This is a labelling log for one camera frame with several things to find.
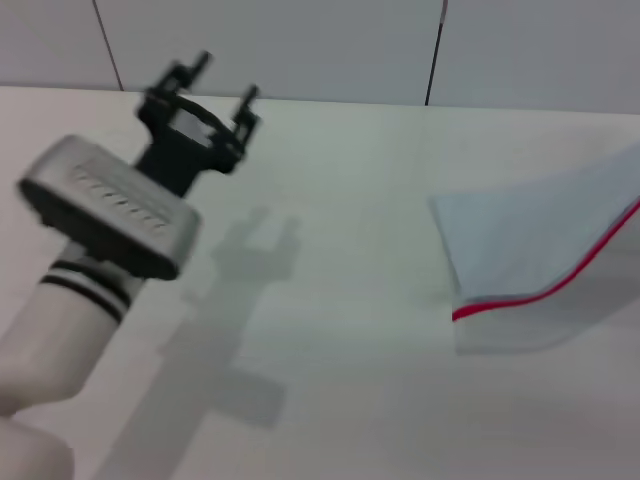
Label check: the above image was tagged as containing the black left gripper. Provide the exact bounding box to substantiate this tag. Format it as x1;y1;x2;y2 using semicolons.
134;49;265;200

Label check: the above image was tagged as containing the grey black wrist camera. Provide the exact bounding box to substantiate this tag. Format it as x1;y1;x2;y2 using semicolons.
16;134;204;282

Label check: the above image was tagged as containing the clear red-zipper document bag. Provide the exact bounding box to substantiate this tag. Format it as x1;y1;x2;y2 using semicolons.
428;143;640;355

